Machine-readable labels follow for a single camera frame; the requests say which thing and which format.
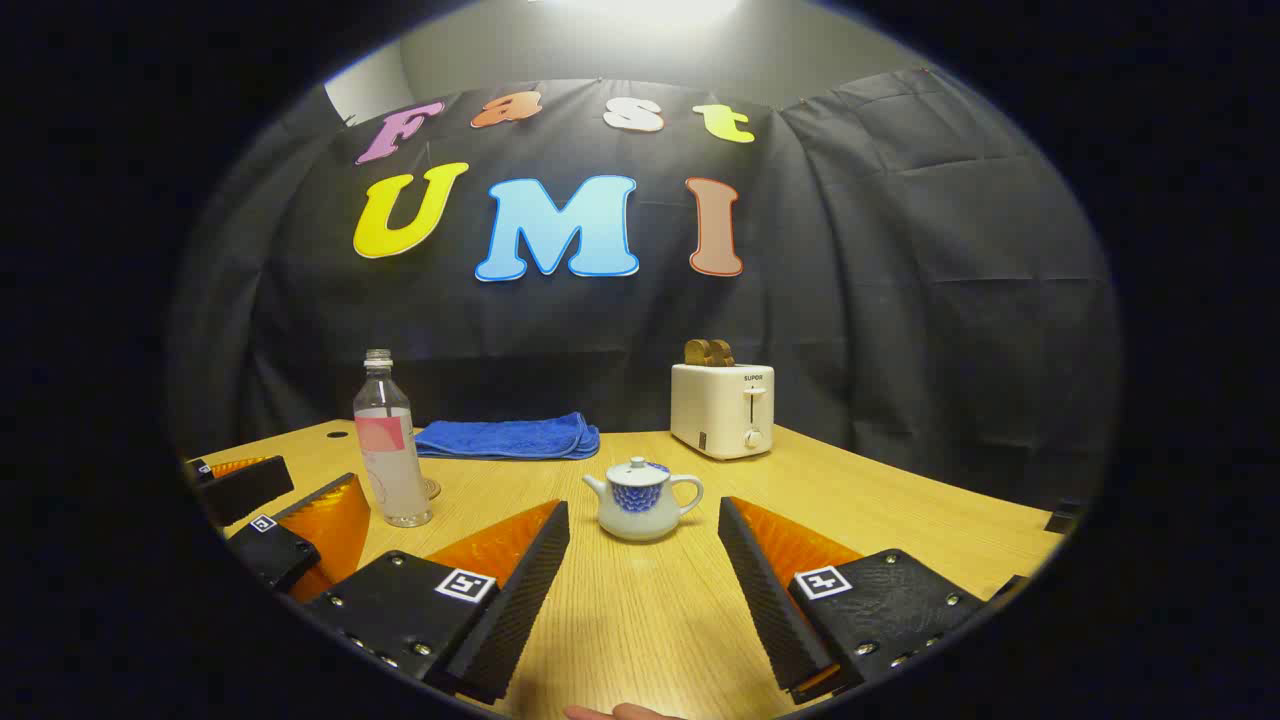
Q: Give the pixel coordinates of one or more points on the white blue-flower teacup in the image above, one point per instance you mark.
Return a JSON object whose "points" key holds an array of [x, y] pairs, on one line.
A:
{"points": [[640, 515]]}

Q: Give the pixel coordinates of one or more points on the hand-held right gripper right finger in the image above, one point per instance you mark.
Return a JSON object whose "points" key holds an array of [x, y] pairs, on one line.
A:
{"points": [[765, 590]]}

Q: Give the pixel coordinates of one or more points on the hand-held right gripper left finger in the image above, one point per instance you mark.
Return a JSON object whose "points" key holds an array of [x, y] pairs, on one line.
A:
{"points": [[520, 600]]}

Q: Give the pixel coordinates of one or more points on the clear plastic water bottle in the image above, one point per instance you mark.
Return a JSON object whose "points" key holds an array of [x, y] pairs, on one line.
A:
{"points": [[392, 470]]}

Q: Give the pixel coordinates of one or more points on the brown bread slice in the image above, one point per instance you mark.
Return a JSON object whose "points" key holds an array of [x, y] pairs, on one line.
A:
{"points": [[723, 354], [696, 354]]}

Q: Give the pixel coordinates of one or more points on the small dark object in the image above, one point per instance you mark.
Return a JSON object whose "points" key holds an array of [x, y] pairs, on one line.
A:
{"points": [[1064, 518]]}

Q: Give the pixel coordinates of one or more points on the round wooden coaster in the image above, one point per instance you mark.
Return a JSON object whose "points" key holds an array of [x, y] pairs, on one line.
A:
{"points": [[434, 489]]}

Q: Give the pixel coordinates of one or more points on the folded blue towel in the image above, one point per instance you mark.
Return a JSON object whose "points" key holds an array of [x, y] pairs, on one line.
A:
{"points": [[510, 438]]}

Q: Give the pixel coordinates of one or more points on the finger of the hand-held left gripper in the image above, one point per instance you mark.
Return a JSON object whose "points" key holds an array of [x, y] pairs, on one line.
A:
{"points": [[248, 488], [275, 550]]}

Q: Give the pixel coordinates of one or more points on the white toaster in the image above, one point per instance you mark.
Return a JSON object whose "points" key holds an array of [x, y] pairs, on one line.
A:
{"points": [[712, 410]]}

